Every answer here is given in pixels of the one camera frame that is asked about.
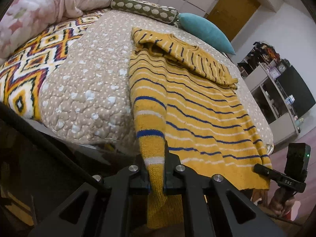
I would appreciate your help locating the olive patterned bolster pillow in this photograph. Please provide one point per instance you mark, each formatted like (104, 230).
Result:
(158, 12)

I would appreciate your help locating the person's right hand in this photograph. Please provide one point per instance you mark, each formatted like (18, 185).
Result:
(279, 207)

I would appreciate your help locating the pink floral fleece blanket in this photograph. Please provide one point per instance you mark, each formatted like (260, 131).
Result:
(24, 19)

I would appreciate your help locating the white shelf unit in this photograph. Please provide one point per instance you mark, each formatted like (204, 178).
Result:
(261, 77)

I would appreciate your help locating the beige dotted quilted bedspread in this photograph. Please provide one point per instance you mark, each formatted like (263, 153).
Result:
(86, 100)

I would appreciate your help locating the colourful diamond pattern blanket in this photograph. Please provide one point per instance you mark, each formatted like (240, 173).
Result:
(24, 72)

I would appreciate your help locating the black television screen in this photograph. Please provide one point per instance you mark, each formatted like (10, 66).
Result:
(293, 84)

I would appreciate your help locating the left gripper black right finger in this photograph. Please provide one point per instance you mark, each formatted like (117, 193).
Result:
(212, 206)

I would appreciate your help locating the teal cushion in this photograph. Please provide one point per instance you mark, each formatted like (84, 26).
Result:
(206, 31)

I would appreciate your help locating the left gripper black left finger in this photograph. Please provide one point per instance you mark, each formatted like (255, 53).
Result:
(103, 210)

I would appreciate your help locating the yellow wooden door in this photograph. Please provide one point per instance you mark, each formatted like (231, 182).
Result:
(230, 16)

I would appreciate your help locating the yellow striped knit sweater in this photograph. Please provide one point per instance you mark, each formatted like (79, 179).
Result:
(184, 101)

